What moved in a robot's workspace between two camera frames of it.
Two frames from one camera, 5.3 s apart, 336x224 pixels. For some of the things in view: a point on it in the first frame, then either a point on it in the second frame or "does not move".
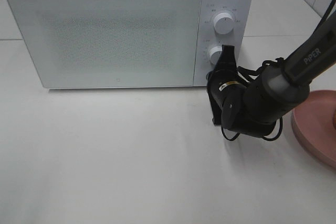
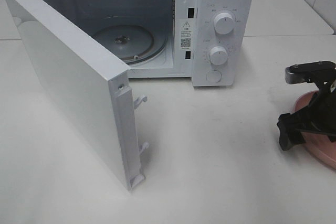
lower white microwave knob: x=214 y=54 does not move
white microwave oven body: x=130 y=30 does not move
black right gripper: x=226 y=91 to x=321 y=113
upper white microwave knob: x=223 y=23 does not move
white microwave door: x=109 y=34 to x=91 y=87
